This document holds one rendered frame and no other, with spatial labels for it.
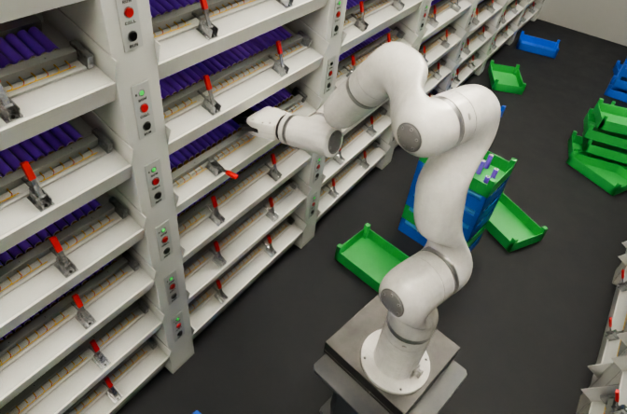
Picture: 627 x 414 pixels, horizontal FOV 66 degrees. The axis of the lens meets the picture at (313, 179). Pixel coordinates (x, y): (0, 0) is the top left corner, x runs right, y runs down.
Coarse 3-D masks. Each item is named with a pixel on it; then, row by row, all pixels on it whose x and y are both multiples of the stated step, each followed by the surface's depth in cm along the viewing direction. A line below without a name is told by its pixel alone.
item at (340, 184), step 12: (372, 144) 238; (384, 144) 238; (360, 156) 233; (372, 156) 236; (348, 168) 225; (360, 168) 228; (336, 180) 218; (348, 180) 220; (324, 192) 210; (336, 192) 211; (324, 204) 207
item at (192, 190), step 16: (304, 96) 155; (288, 112) 152; (304, 112) 155; (240, 144) 137; (256, 144) 139; (272, 144) 144; (224, 160) 132; (240, 160) 134; (192, 176) 125; (208, 176) 127; (224, 176) 130; (176, 192) 121; (192, 192) 122; (208, 192) 129; (176, 208) 119
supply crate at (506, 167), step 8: (488, 152) 190; (424, 160) 188; (496, 160) 189; (504, 160) 187; (512, 160) 182; (488, 168) 190; (504, 168) 188; (512, 168) 184; (480, 176) 185; (496, 176) 186; (504, 176) 180; (472, 184) 178; (480, 184) 175; (488, 184) 173; (496, 184) 176; (480, 192) 177; (488, 192) 175
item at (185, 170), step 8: (296, 96) 154; (288, 104) 151; (232, 136) 135; (240, 136) 136; (224, 144) 132; (232, 144) 135; (208, 152) 128; (216, 152) 130; (192, 160) 125; (200, 160) 126; (184, 168) 123; (192, 168) 124; (176, 176) 120
